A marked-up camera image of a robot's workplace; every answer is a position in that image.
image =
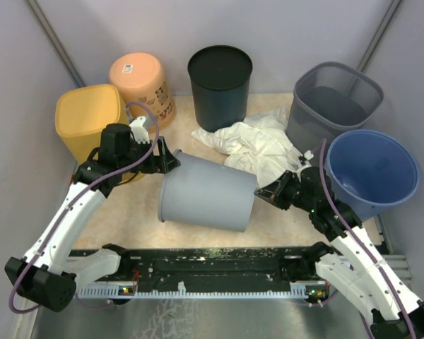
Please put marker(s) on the yellow slotted plastic basket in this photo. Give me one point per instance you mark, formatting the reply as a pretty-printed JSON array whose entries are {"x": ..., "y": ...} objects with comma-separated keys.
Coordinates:
[{"x": 83, "y": 113}]

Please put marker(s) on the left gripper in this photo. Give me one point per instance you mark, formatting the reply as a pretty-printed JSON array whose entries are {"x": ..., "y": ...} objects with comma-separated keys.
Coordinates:
[{"x": 168, "y": 160}]

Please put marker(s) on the grey mesh bin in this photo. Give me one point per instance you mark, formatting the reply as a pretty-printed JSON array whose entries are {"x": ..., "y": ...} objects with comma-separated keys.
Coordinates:
[{"x": 328, "y": 100}]

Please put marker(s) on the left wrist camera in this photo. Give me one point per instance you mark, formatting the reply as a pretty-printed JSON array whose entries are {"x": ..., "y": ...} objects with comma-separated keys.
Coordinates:
[{"x": 140, "y": 127}]

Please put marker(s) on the peach plastic bucket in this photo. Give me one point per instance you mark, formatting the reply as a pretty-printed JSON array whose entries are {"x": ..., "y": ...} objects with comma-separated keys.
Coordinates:
[{"x": 141, "y": 77}]

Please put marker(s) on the blue round bin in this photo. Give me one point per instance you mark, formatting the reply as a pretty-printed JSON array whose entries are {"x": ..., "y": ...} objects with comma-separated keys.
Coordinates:
[{"x": 371, "y": 172}]

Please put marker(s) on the grey round bin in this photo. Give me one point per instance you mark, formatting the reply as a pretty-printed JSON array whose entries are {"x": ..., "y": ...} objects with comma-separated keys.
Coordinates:
[{"x": 208, "y": 194}]

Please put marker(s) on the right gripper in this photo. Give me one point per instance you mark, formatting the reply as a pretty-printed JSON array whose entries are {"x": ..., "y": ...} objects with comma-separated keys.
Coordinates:
[{"x": 274, "y": 192}]

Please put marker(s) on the grey slotted cable duct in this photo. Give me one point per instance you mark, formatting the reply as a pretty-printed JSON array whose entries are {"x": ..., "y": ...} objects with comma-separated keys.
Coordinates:
[{"x": 310, "y": 291}]

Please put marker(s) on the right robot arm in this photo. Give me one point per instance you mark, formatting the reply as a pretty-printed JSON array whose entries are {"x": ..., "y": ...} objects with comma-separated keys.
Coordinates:
[{"x": 348, "y": 260}]

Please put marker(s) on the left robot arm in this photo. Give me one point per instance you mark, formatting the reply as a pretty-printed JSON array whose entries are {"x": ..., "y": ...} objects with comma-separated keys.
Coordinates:
[{"x": 43, "y": 274}]

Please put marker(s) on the white crumpled cloth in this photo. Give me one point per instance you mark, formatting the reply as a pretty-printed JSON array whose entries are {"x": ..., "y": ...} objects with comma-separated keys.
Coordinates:
[{"x": 258, "y": 145}]

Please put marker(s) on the black round bin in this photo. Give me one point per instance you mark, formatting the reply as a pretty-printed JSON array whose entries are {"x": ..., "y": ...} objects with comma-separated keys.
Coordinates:
[{"x": 220, "y": 77}]

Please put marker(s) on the black mounting rail base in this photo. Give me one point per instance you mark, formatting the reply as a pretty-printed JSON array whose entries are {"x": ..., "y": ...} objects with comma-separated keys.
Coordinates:
[{"x": 217, "y": 266}]

